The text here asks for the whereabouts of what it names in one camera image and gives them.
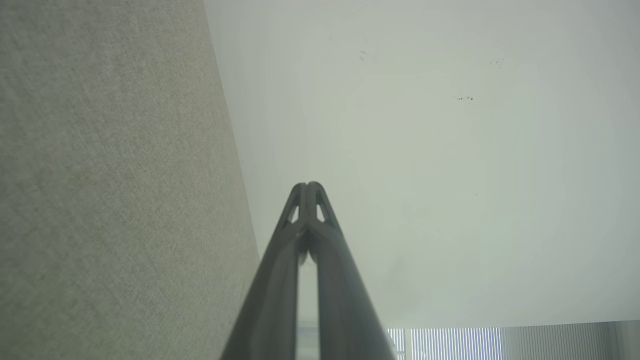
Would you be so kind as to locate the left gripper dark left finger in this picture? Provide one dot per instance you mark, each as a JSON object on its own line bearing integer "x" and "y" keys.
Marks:
{"x": 270, "y": 310}

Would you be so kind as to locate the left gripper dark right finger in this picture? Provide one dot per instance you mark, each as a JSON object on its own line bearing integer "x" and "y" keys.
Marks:
{"x": 345, "y": 310}

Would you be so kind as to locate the white window blind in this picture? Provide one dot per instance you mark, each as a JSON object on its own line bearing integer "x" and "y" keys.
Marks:
{"x": 450, "y": 345}

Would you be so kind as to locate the grey fabric sofa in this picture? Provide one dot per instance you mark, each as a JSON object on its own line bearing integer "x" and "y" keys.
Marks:
{"x": 100, "y": 175}

